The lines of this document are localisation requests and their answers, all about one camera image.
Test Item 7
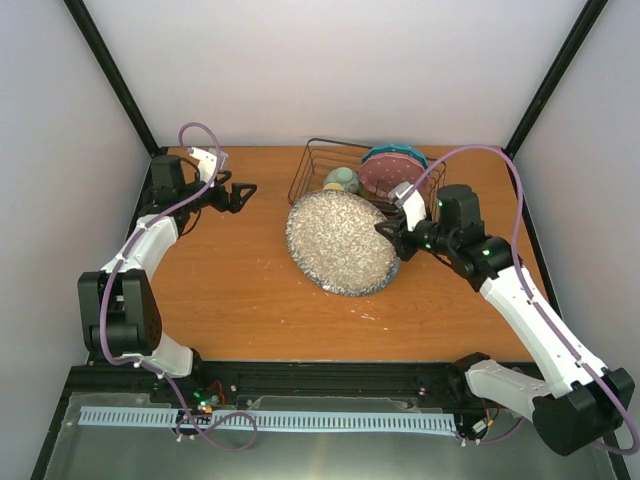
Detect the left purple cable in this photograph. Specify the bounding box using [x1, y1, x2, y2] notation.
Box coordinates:
[98, 122, 258, 451]

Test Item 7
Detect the pink plate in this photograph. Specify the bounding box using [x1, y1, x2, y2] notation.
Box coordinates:
[358, 152, 428, 197]

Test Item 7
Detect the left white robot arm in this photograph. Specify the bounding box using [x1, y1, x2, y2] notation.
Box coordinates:
[77, 147, 257, 403]

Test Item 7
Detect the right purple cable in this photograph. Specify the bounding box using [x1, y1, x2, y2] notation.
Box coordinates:
[399, 144, 640, 456]

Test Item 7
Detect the black wire dish rack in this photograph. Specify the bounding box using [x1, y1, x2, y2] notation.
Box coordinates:
[288, 137, 446, 214]

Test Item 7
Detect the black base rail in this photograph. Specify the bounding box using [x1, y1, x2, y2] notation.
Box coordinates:
[63, 361, 492, 412]

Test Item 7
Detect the right black frame post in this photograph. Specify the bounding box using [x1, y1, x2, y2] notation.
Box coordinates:
[503, 0, 608, 160]

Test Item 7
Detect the grey speckled large plate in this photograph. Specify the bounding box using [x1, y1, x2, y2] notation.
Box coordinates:
[285, 190, 400, 297]

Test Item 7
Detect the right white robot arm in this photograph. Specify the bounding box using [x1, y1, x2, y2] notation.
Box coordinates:
[376, 182, 635, 456]

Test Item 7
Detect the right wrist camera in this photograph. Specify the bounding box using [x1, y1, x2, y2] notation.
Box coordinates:
[388, 182, 427, 232]

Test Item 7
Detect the left black frame post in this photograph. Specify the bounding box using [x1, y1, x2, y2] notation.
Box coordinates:
[63, 0, 160, 156]

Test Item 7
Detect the green ceramic bowl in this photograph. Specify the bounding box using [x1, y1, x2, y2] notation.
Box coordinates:
[323, 167, 360, 195]

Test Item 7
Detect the black frame post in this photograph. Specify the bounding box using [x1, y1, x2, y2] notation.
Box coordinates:
[63, 0, 160, 156]
[503, 0, 608, 160]

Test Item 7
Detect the light blue cable duct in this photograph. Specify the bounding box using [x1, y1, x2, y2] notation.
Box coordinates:
[78, 406, 456, 437]

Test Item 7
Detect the purple cable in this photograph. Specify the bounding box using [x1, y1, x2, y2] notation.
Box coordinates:
[399, 144, 640, 456]
[98, 122, 258, 451]

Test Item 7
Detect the blue dotted plate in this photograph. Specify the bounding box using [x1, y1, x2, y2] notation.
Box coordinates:
[360, 143, 430, 169]

